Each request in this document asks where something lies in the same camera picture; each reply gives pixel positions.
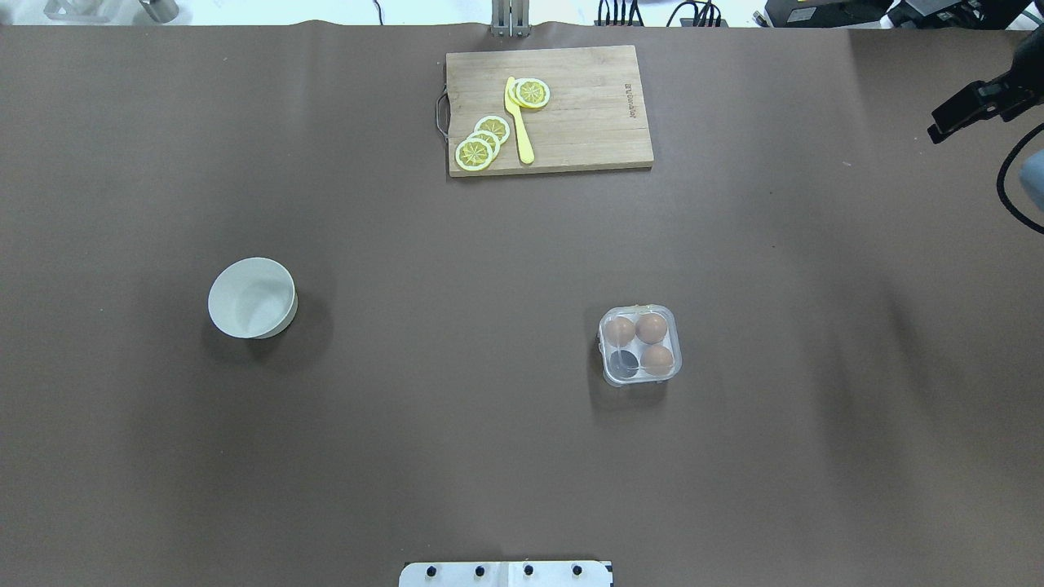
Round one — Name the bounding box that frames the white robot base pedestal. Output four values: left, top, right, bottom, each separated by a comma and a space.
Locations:
398, 560, 615, 586

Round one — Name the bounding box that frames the wooden cutting board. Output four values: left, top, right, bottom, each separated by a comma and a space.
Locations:
446, 45, 655, 178

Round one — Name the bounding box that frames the aluminium frame post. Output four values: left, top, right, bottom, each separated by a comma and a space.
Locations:
489, 0, 532, 38

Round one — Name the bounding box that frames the white bowl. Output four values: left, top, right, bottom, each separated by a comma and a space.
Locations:
206, 257, 299, 339

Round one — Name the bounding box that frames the clear plastic egg box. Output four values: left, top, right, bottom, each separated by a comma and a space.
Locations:
597, 304, 683, 389

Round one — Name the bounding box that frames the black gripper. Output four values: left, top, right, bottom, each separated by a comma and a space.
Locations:
927, 29, 1043, 144

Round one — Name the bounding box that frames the clear plastic tray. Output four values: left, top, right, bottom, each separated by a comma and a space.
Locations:
42, 0, 124, 24

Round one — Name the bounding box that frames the brown egg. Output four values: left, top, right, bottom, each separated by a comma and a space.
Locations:
641, 345, 675, 377
603, 316, 636, 348
636, 312, 669, 345

